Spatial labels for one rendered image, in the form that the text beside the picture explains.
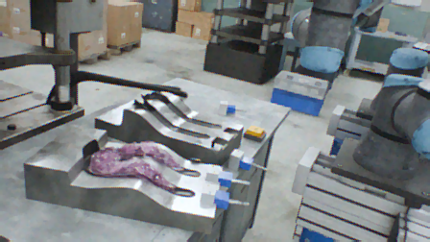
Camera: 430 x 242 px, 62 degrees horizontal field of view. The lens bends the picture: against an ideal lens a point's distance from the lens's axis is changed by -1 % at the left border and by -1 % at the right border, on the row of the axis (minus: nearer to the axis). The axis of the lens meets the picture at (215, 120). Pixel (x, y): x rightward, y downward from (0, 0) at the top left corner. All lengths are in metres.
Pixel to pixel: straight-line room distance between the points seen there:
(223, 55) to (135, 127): 4.13
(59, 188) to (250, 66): 4.43
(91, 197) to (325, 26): 0.69
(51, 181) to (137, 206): 0.23
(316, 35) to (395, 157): 0.39
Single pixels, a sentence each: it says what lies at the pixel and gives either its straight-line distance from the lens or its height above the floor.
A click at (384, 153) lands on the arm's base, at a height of 1.09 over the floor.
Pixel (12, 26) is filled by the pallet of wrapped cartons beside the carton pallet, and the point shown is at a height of 0.35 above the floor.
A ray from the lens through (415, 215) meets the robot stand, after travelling 1.00.
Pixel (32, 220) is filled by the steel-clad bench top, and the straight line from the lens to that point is 1.02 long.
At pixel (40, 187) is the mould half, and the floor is 0.84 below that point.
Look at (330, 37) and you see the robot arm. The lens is 0.68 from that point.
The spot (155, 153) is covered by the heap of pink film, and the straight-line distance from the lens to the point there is 1.08.
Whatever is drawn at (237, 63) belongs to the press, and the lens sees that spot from 5.30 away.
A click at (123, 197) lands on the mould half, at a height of 0.86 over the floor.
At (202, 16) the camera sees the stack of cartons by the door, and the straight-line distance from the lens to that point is 7.95.
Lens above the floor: 1.43
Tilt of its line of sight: 22 degrees down
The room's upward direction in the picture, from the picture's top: 9 degrees clockwise
